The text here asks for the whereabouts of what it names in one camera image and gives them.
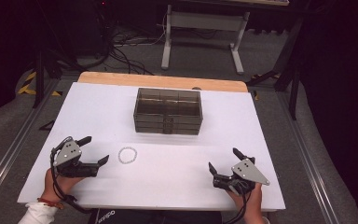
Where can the person's black clothing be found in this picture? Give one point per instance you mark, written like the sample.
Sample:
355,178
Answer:
155,217

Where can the black metal stand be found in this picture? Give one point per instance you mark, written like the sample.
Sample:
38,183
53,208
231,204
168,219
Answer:
293,93
38,81

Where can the white metal desk frame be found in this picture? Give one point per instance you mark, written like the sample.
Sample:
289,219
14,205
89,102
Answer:
205,21

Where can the clear brown drawer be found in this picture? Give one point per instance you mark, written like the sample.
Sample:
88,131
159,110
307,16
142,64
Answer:
149,125
149,130

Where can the white board cover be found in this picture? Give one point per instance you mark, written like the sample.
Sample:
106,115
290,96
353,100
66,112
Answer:
174,174

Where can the metal floor rail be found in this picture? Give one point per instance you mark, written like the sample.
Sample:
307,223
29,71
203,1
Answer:
310,168
12,149

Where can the clear brown drawer box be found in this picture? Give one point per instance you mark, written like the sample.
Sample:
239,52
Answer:
167,93

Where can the person's left hand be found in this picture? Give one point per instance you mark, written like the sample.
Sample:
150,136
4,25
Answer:
62,185

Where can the yellow black floor tape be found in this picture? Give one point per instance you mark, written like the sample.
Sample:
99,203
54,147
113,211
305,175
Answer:
28,90
256,95

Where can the person's right hand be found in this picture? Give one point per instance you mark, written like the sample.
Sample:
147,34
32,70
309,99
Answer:
254,202

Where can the red wrist band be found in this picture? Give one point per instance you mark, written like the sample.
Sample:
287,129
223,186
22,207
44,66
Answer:
50,202

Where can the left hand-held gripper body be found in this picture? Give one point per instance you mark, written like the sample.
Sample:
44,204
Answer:
68,152

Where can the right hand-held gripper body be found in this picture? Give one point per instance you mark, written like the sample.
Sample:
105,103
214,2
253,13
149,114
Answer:
247,171

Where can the wooden table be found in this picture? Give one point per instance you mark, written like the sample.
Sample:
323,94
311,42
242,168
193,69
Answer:
121,78

